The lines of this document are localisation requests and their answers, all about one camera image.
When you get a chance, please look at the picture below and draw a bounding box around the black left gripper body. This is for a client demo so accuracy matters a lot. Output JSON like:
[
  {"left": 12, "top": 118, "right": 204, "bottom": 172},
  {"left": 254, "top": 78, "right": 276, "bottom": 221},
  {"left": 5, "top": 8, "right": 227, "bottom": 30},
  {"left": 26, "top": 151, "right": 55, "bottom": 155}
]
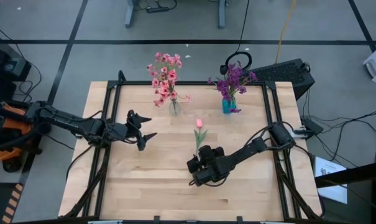
[{"left": 104, "top": 121, "right": 139, "bottom": 145}]

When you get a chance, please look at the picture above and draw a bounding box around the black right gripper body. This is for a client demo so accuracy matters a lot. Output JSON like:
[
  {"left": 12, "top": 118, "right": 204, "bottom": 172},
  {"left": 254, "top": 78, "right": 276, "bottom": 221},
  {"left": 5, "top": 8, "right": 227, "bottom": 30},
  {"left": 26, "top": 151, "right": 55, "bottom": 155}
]
[{"left": 191, "top": 155, "right": 236, "bottom": 188}]

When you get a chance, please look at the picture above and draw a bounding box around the pink tulip flower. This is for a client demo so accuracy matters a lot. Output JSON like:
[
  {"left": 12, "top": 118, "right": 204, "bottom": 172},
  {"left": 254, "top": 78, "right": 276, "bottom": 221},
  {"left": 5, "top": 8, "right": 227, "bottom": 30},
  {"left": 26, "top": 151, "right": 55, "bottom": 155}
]
[{"left": 193, "top": 118, "right": 209, "bottom": 156}]

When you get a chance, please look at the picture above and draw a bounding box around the clear glass vase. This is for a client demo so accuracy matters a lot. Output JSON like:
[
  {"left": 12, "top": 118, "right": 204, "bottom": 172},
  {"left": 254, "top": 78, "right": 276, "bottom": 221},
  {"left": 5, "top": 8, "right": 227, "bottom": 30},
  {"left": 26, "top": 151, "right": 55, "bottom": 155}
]
[{"left": 168, "top": 98, "right": 182, "bottom": 117}]

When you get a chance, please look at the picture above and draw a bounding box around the blue glass vase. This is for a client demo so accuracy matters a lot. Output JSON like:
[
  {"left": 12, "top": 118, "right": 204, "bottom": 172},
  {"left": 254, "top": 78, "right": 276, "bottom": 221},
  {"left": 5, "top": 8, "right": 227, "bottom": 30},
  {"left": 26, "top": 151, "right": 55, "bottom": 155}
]
[{"left": 221, "top": 96, "right": 237, "bottom": 114}]

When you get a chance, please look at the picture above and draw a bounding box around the grey desk leg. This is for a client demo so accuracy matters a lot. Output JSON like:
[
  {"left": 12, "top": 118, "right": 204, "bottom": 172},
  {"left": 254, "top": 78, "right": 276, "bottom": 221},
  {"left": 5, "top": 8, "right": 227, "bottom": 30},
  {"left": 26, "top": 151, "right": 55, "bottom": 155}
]
[
  {"left": 218, "top": 0, "right": 227, "bottom": 30},
  {"left": 124, "top": 0, "right": 136, "bottom": 29}
]

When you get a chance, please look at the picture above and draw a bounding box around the black computer tower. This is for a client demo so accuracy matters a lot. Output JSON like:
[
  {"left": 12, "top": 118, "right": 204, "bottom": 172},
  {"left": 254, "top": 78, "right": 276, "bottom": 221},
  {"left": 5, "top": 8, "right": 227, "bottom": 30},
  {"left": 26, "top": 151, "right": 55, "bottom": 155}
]
[{"left": 248, "top": 58, "right": 316, "bottom": 101}]

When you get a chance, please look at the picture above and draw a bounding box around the black power adapter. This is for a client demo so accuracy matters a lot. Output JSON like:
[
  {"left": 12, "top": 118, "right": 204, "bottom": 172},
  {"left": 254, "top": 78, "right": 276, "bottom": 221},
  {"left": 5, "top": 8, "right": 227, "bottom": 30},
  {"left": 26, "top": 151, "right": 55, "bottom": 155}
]
[{"left": 300, "top": 116, "right": 324, "bottom": 135}]

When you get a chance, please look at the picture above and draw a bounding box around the black power strip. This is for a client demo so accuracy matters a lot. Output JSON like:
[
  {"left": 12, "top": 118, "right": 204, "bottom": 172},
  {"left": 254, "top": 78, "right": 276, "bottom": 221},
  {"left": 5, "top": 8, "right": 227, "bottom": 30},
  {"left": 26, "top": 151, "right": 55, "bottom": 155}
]
[{"left": 145, "top": 6, "right": 170, "bottom": 14}]

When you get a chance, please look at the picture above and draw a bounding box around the white paper sheet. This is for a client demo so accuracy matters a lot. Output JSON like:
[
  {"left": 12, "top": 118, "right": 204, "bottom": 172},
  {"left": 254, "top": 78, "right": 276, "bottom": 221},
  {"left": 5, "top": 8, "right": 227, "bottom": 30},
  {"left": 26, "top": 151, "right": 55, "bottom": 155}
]
[{"left": 313, "top": 155, "right": 349, "bottom": 205}]

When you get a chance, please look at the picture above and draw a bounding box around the orange shop vacuum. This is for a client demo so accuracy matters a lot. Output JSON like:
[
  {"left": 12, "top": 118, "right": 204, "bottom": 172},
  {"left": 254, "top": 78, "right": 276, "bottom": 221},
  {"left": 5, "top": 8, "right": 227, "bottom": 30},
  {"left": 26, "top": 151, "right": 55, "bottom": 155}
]
[{"left": 0, "top": 98, "right": 52, "bottom": 174}]

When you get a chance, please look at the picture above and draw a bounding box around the black equipment box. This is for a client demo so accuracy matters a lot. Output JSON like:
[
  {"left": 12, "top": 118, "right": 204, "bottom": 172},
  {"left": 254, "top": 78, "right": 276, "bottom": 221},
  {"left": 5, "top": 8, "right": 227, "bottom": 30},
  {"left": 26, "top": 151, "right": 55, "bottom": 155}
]
[{"left": 0, "top": 29, "right": 32, "bottom": 100}]

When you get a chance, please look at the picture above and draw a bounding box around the black hazard striped mat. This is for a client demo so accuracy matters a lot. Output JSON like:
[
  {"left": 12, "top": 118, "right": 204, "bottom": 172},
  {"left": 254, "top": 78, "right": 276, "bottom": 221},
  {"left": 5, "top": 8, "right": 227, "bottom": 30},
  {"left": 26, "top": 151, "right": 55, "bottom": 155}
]
[{"left": 0, "top": 182, "right": 24, "bottom": 224}]

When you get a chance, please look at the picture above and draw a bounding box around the black beam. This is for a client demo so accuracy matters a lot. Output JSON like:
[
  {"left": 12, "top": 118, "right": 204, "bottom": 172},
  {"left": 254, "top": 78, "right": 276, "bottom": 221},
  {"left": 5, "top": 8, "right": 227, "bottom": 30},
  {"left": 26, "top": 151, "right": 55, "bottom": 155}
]
[{"left": 314, "top": 159, "right": 376, "bottom": 189}]

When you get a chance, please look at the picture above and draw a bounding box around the black metal table frame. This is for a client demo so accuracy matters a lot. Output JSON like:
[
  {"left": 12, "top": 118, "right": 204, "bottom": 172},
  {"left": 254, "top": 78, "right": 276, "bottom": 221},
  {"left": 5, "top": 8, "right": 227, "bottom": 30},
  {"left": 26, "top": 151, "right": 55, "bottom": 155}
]
[{"left": 63, "top": 70, "right": 325, "bottom": 220}]

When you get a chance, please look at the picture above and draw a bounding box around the coiled black cable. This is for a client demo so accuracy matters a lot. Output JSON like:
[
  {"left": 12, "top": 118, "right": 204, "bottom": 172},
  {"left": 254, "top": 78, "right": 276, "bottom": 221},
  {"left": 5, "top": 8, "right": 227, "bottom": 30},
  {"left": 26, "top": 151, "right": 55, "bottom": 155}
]
[{"left": 224, "top": 0, "right": 253, "bottom": 75}]

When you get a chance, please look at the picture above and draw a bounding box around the yellow cable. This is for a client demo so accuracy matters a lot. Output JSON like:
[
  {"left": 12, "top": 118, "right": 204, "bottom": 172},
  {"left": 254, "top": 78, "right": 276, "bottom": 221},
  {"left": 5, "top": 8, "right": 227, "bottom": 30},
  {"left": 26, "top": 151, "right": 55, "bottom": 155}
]
[{"left": 273, "top": 0, "right": 298, "bottom": 65}]

